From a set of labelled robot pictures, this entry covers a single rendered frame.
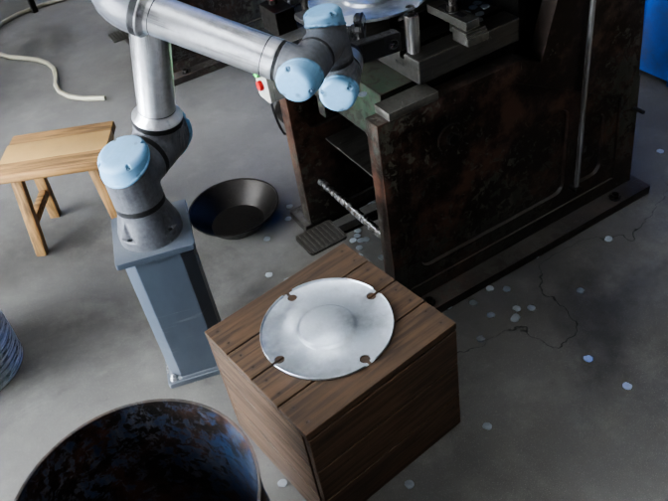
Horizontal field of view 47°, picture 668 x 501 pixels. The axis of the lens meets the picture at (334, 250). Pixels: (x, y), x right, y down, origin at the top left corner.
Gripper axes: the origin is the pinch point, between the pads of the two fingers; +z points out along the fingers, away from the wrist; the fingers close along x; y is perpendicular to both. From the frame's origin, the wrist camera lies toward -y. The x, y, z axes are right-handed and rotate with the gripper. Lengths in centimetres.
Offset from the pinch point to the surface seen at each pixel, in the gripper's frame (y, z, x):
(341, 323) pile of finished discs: 5, -53, 44
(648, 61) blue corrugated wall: -89, 103, 69
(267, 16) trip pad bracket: 29.8, 29.4, 9.8
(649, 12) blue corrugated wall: -88, 104, 51
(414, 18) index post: -11.5, -2.8, -0.5
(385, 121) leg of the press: -4.4, -16.7, 17.1
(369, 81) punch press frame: 0.0, -2.5, 14.3
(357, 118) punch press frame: 4.5, 0.6, 26.2
